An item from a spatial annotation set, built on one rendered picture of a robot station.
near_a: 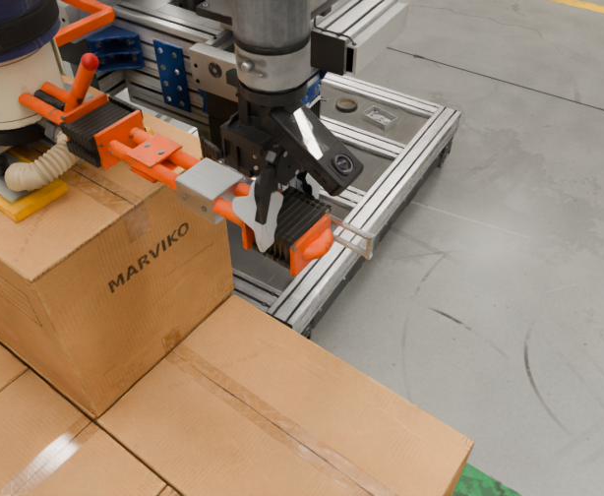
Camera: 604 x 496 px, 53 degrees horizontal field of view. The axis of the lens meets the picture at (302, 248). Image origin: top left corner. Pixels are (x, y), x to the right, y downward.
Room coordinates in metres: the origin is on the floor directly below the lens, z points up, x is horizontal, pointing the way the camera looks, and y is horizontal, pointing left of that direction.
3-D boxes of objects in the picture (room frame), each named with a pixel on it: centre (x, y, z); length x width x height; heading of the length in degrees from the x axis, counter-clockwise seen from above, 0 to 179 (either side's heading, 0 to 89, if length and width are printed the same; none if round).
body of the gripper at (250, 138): (0.57, 0.04, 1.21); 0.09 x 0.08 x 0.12; 53
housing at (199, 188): (0.63, 0.12, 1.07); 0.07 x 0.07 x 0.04; 53
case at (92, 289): (0.91, 0.51, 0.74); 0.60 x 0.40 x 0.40; 54
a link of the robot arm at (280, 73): (0.56, 0.03, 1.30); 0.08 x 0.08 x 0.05
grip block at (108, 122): (0.76, 0.29, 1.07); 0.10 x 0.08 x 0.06; 143
